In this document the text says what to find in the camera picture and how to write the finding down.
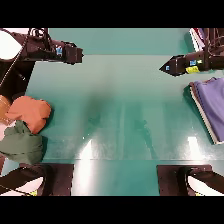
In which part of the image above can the dark green garment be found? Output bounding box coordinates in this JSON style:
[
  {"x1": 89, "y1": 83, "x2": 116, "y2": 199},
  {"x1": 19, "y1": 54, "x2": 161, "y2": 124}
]
[{"x1": 0, "y1": 119, "x2": 45, "y2": 165}]

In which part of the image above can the purple garment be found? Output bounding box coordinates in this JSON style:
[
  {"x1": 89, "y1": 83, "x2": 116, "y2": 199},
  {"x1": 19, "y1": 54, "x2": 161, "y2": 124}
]
[{"x1": 192, "y1": 76, "x2": 224, "y2": 143}]

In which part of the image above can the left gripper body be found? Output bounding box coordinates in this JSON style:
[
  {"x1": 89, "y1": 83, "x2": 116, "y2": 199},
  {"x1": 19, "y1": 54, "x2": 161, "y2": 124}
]
[{"x1": 63, "y1": 42, "x2": 85, "y2": 66}]

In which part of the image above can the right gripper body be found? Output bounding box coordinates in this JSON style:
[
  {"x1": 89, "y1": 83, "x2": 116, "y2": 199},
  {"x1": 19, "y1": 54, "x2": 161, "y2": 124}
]
[{"x1": 159, "y1": 54, "x2": 202, "y2": 77}]

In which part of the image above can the white garment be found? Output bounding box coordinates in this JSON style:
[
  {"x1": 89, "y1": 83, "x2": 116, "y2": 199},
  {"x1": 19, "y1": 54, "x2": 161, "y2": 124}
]
[
  {"x1": 189, "y1": 83, "x2": 224, "y2": 146},
  {"x1": 188, "y1": 27, "x2": 207, "y2": 52}
]

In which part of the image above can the tan garment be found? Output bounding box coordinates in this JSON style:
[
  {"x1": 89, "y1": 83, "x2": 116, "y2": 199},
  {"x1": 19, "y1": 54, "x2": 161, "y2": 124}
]
[{"x1": 0, "y1": 94, "x2": 13, "y2": 126}]

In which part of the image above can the orange garment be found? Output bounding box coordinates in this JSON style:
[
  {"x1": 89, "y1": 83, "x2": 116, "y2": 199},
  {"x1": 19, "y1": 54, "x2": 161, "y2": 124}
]
[{"x1": 5, "y1": 95, "x2": 53, "y2": 135}]

